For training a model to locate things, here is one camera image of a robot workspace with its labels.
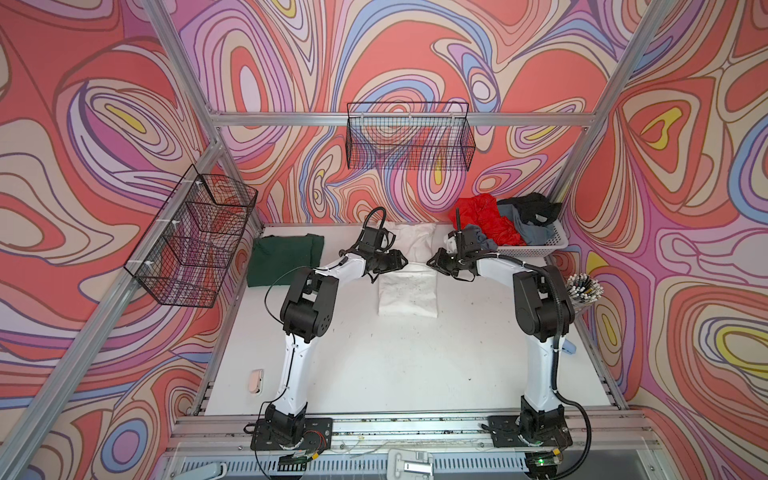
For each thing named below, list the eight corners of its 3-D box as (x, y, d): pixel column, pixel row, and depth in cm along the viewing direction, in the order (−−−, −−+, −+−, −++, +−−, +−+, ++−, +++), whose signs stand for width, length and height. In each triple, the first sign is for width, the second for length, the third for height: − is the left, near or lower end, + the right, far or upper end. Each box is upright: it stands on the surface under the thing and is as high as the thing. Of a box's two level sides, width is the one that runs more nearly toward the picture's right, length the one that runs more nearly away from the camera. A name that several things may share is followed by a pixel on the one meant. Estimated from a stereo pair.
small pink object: (251, 395, 81) (248, 393, 79) (252, 374, 85) (248, 371, 83) (262, 392, 82) (259, 390, 79) (262, 371, 85) (259, 368, 83)
